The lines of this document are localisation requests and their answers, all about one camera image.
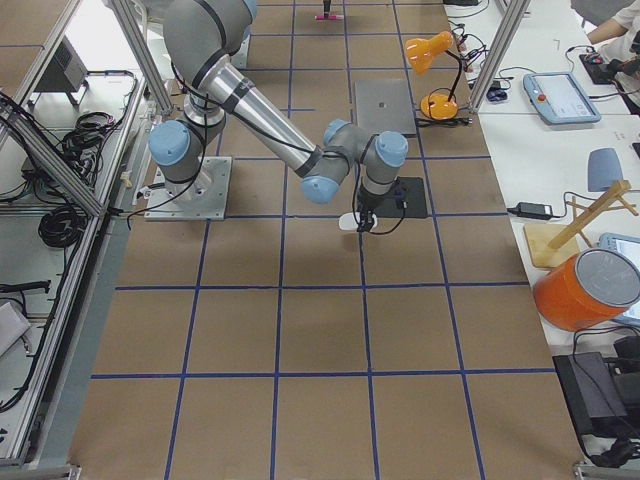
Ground silver laptop notebook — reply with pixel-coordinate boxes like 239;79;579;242
354;78;417;137

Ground wooden stand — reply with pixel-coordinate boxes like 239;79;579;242
524;179;639;269

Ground pink marker pen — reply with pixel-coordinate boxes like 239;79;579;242
315;14;344;21

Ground black mousepad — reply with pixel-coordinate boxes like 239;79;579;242
377;177;429;219

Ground left teach pendant tablet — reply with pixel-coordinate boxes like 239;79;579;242
522;72;601;125

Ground white computer mouse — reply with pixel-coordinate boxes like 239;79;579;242
338;211;378;233

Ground orange cylindrical container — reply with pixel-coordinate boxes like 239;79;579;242
533;248;639;331

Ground orange desk lamp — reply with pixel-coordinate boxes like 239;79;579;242
405;30;460;122

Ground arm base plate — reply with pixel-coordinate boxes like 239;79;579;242
144;156;233;221

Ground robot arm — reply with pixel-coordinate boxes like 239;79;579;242
163;1;408;233

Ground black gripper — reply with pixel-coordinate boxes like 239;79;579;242
355;189;383;232

